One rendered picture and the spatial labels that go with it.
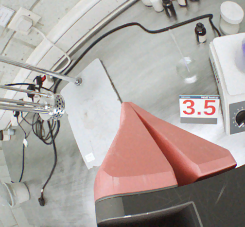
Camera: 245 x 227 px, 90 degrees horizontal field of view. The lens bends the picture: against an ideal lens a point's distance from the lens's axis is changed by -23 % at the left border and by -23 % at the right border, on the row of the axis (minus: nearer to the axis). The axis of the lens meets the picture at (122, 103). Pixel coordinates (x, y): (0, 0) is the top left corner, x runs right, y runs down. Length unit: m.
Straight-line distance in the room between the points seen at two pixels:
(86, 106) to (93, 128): 0.07
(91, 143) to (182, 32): 0.41
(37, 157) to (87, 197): 0.31
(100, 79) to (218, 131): 0.35
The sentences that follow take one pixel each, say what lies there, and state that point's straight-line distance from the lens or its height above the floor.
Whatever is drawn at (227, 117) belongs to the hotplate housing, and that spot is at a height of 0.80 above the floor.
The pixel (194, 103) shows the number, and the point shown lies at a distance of 0.36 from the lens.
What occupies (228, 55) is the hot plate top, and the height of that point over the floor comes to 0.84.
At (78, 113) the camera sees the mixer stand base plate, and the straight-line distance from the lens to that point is 0.52.
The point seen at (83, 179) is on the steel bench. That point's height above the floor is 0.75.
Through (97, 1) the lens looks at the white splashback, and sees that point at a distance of 0.52.
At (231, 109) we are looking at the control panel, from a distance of 0.33.
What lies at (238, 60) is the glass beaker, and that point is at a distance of 0.29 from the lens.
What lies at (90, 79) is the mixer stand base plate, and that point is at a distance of 0.50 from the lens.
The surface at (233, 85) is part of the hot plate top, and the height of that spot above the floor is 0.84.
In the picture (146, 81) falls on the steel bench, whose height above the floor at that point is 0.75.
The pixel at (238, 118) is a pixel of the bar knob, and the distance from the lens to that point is 0.34.
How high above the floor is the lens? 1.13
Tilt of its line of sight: 61 degrees down
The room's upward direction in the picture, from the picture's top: 77 degrees counter-clockwise
